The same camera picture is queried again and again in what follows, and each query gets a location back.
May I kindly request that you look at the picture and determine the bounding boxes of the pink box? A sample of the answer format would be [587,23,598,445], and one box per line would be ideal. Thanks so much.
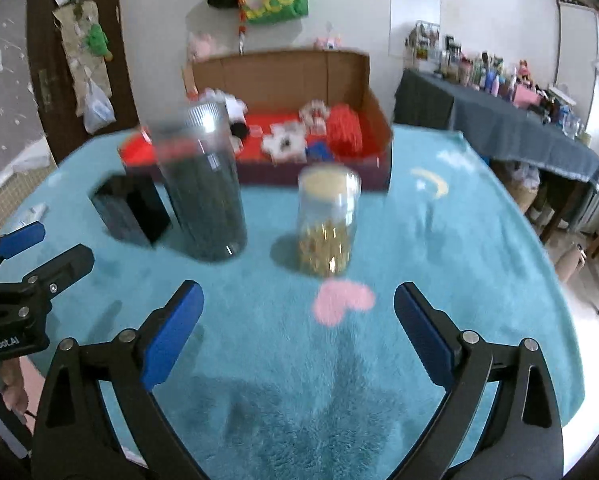
[513,82,540,108]

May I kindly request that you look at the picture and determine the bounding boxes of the wall mirror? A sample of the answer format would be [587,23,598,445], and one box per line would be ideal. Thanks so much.
[388,0,443,58]

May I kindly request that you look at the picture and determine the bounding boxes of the white plastic bag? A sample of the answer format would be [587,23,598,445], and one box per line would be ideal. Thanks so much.
[82,77,116,135]

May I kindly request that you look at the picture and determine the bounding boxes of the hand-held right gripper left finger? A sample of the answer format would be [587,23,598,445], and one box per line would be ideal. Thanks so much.
[32,280,205,480]

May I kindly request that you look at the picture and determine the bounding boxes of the pale pink plush toy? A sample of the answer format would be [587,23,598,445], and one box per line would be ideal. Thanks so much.
[188,31,217,59]

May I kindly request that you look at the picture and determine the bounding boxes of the white fluffy scrunchie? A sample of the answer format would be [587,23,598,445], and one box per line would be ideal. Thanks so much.
[262,125,307,163]

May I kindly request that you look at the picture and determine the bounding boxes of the white mesh bath sponge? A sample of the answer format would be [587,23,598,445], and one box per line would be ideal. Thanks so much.
[199,89,247,116]

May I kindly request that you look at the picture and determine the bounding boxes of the table with grey cloth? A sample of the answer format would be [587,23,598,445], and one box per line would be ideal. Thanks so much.
[394,69,599,196]

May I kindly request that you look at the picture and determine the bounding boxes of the metal mop pole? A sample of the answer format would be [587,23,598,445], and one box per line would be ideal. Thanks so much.
[235,7,247,56]

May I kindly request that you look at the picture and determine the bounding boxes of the person's left hand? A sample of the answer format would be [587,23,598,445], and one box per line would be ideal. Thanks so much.
[0,360,30,416]

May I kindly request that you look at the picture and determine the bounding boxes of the short clear plastic jar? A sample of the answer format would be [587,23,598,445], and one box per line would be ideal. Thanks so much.
[296,164,363,278]

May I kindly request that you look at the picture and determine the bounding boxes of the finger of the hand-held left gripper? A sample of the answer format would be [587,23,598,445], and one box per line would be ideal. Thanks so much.
[0,221,46,283]
[22,244,96,303]

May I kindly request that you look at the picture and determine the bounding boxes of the cardboard box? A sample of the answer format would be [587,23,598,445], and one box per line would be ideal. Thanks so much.
[119,49,395,195]

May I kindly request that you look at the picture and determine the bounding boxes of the green plush toy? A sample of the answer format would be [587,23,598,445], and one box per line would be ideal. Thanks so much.
[85,24,115,63]

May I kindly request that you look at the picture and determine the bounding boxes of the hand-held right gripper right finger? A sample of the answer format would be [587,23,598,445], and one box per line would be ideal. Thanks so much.
[393,281,565,480]

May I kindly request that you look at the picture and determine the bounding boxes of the clear glass pitcher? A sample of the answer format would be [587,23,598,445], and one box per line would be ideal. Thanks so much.
[562,110,585,138]

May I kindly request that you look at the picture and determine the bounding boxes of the red chenille sponge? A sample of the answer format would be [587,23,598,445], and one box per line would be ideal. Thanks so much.
[324,104,365,156]

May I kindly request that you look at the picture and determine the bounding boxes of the white wardrobe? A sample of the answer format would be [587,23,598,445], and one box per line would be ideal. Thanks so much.
[552,0,599,236]

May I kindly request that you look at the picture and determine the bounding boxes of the group of cosmetic bottles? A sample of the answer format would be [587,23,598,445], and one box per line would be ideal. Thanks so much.
[407,20,593,141]

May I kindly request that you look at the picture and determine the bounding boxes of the dark wooden door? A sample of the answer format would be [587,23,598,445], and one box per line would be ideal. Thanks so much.
[26,0,140,171]

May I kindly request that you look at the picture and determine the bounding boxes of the beige hanging door organizer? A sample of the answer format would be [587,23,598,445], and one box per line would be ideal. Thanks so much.
[53,0,114,116]

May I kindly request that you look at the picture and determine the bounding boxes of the black box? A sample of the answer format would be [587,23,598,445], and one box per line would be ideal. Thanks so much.
[89,174,172,247]

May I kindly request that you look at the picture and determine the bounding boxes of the tall glass jar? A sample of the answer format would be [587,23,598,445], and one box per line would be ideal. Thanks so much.
[146,101,248,262]

